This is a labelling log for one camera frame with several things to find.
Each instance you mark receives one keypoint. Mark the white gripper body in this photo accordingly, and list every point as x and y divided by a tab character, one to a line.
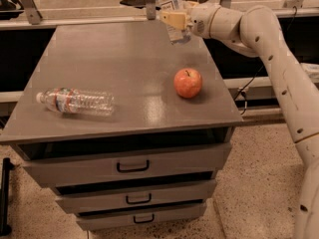
199	20

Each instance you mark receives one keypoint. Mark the bottom grey drawer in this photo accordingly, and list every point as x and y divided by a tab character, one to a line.
142	216

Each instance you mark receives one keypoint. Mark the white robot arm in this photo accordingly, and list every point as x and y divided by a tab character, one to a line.
257	33

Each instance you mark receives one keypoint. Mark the clear plastic water bottle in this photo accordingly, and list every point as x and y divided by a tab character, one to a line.
70	101

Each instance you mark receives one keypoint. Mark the red apple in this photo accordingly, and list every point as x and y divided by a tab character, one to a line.
187	83

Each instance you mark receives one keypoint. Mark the grey metal railing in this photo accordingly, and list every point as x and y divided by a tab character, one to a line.
83	15

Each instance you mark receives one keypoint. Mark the middle grey drawer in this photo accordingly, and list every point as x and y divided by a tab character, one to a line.
136	197

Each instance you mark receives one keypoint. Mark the black stand left edge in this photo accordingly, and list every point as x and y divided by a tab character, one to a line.
7	166

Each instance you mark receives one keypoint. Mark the top grey drawer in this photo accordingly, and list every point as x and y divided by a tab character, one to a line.
98	168

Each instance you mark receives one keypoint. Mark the grey drawer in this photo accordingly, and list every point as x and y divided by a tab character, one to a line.
98	168
142	216
136	197

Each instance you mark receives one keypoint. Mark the white packet on ledge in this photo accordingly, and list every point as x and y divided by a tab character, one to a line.
312	70

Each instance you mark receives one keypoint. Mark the grey drawer cabinet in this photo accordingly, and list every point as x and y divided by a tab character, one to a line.
137	63

